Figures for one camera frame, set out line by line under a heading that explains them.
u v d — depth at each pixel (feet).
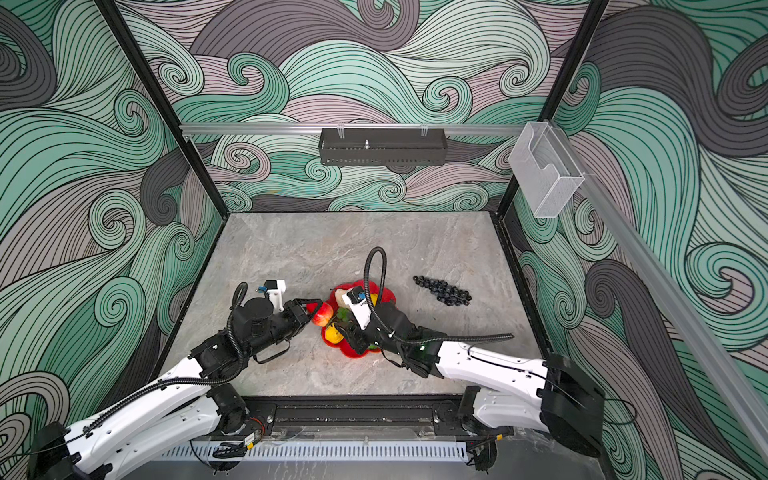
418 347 1.84
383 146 3.11
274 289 2.31
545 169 2.55
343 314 2.80
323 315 2.35
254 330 1.83
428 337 1.88
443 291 3.09
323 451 2.29
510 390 1.49
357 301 2.06
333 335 2.62
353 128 3.10
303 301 2.29
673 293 1.71
